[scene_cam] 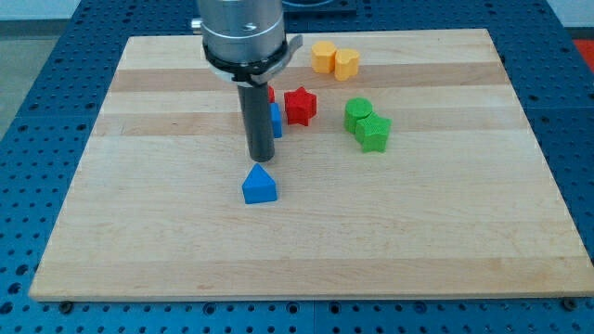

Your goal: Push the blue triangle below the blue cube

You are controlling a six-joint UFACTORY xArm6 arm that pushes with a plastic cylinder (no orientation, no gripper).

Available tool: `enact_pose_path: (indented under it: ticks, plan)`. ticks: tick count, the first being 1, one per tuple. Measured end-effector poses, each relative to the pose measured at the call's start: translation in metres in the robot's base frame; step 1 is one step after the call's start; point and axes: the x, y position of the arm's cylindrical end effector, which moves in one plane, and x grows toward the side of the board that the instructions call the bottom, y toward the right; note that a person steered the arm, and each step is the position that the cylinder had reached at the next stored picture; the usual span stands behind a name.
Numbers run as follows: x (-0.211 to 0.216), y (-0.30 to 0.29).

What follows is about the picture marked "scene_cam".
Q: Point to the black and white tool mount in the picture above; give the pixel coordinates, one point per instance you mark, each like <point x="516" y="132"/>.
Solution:
<point x="251" y="74"/>

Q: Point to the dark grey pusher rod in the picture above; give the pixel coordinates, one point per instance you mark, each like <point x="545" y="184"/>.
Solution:
<point x="257" y="122"/>

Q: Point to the blue triangle block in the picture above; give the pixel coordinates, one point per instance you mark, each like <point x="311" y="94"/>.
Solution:
<point x="259" y="186"/>

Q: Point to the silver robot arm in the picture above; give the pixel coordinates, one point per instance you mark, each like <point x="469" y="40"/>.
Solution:
<point x="245" y="43"/>

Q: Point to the blue cube block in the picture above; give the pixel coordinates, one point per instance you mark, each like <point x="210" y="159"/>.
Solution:
<point x="276" y="119"/>

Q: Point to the red round block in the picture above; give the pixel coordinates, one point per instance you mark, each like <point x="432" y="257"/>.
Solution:
<point x="271" y="94"/>

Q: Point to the red star block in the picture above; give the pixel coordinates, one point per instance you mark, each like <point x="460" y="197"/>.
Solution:
<point x="300" y="106"/>

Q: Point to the yellow hexagon block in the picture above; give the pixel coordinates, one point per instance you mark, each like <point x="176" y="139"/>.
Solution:
<point x="323" y="56"/>

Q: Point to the yellow heart block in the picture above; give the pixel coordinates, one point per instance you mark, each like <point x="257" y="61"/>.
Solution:
<point x="346" y="63"/>

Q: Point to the green cylinder block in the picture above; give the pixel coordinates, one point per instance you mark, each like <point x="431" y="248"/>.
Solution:
<point x="356" y="109"/>

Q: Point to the green star block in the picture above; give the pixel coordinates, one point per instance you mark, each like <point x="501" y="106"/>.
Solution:
<point x="372" y="133"/>

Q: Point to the wooden board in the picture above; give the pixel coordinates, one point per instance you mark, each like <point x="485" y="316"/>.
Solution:
<point x="460" y="205"/>

